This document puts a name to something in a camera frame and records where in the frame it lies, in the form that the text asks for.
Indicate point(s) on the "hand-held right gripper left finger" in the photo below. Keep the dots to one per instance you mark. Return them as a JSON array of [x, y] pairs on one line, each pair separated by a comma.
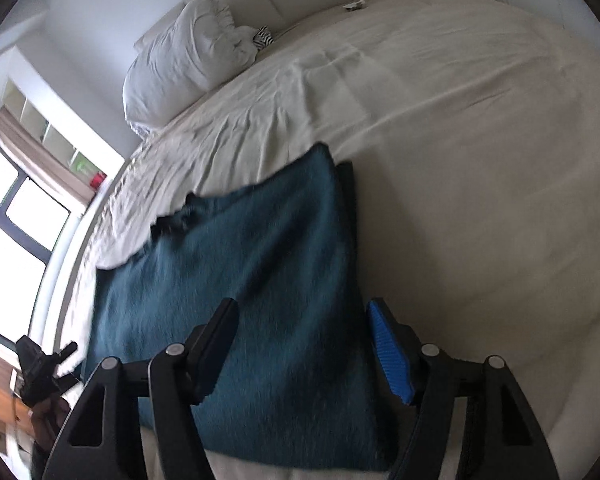
[[215, 355]]

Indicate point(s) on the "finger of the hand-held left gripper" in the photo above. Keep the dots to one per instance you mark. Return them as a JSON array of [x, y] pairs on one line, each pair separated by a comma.
[[66, 351]]

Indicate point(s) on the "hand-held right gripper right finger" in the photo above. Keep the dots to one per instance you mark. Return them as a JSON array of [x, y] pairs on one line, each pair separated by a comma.
[[387, 355]]

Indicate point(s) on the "dark teal knit sweater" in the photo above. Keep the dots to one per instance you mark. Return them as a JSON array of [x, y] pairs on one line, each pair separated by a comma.
[[260, 260]]

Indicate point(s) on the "person's left hand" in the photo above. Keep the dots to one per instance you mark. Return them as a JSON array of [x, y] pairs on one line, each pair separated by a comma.
[[50, 425]]

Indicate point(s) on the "black framed window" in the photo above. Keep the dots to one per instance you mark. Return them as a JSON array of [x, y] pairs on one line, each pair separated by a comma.
[[15, 220]]

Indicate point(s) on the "red box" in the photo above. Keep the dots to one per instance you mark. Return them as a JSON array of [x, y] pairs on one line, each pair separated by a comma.
[[97, 181]]

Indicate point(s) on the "beige curtain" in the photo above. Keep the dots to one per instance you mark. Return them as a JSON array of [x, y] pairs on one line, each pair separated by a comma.
[[35, 155]]

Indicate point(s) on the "bed with beige sheet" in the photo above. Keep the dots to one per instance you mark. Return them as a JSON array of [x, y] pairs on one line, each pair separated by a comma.
[[455, 160]]

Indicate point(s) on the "white pillow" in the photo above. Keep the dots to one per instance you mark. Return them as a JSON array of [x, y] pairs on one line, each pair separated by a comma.
[[180, 65]]

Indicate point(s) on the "black and white striped cloth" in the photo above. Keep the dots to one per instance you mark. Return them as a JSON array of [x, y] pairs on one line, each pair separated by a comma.
[[263, 36]]

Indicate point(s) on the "small white paper item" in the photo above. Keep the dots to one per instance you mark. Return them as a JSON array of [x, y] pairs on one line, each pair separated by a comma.
[[355, 5]]

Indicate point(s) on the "white wall shelf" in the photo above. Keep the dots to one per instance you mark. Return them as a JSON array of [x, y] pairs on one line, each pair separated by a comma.
[[55, 120]]

